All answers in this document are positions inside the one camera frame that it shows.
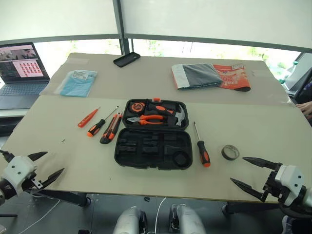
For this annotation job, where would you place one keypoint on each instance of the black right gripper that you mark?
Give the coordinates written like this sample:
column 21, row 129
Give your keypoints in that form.
column 271, row 185

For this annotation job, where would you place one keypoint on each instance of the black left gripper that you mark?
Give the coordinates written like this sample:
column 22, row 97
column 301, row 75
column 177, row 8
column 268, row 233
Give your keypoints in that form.
column 29, row 184

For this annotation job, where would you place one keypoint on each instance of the grey tape roll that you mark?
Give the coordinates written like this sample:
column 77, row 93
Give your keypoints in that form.
column 225, row 154

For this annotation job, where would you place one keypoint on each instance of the long black orange screwdriver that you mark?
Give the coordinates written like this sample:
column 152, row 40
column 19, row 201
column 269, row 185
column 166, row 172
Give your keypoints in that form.
column 203, row 152

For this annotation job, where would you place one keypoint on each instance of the orange tester screwdriver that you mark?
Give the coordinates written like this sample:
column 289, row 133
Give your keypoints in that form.
column 86, row 119

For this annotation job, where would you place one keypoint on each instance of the short black orange screwdriver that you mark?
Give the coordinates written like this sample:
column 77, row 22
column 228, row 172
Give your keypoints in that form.
column 96, row 126

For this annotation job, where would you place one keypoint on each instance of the orange black utility knife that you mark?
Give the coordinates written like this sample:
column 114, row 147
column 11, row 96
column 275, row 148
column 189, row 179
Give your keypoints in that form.
column 111, row 130

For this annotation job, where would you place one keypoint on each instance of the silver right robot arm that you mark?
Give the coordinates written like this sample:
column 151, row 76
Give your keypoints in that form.
column 306, row 198

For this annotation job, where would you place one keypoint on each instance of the black tool case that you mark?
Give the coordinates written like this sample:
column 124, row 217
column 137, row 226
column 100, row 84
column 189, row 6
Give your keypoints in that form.
column 156, row 156

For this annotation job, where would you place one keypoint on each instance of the black table foot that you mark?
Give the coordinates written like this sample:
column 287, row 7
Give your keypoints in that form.
column 63, row 197
column 248, row 208

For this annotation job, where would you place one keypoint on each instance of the grey laptop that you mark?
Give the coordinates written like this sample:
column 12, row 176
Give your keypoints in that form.
column 19, row 90

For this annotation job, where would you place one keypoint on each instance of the silver right robot leg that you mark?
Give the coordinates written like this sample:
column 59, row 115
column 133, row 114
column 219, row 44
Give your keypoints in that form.
column 187, row 219

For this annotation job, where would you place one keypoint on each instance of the silver robot leg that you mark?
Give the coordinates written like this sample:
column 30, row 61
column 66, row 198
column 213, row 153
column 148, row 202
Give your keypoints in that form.
column 129, row 221
column 187, row 219

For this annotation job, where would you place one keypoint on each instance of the bystander person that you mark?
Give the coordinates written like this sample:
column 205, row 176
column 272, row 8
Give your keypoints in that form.
column 306, row 109

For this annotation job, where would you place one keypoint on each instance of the blue cloth in plastic bag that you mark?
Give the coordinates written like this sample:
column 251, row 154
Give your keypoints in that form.
column 78, row 85

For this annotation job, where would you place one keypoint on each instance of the silver left robot leg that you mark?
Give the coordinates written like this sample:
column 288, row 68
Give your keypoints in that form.
column 129, row 221

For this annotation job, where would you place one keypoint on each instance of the orange printed package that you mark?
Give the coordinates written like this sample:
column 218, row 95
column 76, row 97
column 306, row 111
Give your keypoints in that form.
column 234, row 78

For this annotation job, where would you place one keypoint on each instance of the black office chair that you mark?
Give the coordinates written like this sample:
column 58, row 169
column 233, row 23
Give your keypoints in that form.
column 301, row 80

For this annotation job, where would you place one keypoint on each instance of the clear water bottle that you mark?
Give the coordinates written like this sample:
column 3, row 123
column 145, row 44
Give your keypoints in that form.
column 290, row 72

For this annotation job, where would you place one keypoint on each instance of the orange black tape measure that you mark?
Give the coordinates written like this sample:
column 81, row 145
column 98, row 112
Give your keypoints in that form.
column 137, row 107

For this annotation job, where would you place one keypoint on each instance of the dark grey cloth in bag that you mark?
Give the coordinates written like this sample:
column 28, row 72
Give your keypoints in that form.
column 200, row 75

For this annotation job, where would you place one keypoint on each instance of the black orange claw hammer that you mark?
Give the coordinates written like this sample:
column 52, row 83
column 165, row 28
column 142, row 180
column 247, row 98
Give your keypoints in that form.
column 162, row 109

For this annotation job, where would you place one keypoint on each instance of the black phone case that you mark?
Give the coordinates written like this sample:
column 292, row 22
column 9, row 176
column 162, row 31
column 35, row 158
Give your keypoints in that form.
column 126, row 59

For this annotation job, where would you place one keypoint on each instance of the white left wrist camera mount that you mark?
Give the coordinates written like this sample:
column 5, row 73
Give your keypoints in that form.
column 17, row 170

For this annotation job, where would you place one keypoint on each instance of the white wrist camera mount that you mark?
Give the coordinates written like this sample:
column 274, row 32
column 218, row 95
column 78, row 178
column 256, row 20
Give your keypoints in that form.
column 17, row 170
column 292, row 178

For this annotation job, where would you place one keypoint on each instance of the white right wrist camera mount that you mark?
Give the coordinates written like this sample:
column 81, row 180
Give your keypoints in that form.
column 292, row 178

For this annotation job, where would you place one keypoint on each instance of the grey window frame post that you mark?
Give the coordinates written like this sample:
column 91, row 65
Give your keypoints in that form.
column 123, row 26

